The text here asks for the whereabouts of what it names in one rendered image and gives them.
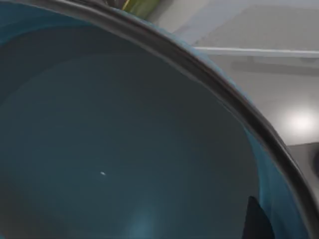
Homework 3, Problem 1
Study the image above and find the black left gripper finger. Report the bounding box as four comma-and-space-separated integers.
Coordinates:
242, 196, 275, 239

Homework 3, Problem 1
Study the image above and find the blue bowl with dark rim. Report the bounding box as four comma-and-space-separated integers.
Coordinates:
0, 0, 319, 239

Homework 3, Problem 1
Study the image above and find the green bottle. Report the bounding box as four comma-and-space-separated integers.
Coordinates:
104, 0, 160, 23

